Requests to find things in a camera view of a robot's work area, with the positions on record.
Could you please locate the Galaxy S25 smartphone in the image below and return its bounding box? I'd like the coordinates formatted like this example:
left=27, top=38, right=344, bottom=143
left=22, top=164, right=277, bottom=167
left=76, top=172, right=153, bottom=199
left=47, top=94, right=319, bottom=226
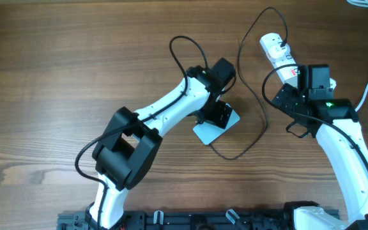
left=193, top=103, right=240, bottom=145

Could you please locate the black USB charging cable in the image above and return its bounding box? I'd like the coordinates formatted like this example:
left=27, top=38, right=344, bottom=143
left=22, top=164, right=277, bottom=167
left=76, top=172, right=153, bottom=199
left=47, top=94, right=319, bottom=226
left=208, top=6, right=289, bottom=161

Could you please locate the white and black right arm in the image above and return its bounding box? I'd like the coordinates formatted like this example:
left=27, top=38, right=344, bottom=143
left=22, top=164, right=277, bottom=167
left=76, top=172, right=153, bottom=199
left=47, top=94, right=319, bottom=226
left=267, top=63, right=368, bottom=229

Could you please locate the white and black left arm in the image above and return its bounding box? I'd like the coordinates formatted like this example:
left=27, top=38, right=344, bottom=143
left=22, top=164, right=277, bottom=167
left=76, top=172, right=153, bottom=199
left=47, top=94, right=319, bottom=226
left=86, top=58, right=240, bottom=229

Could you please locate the white charger plug adapter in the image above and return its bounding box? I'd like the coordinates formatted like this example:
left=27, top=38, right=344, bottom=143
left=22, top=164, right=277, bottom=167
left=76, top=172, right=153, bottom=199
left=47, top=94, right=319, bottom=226
left=266, top=43, right=290, bottom=62

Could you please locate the white power strip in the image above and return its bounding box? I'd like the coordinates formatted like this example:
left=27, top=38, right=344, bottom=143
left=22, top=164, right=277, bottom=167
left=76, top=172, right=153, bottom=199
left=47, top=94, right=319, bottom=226
left=259, top=33, right=298, bottom=87

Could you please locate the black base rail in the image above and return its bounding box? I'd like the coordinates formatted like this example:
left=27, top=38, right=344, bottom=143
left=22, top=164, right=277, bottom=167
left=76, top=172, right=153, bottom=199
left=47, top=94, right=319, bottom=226
left=56, top=210, right=291, bottom=230

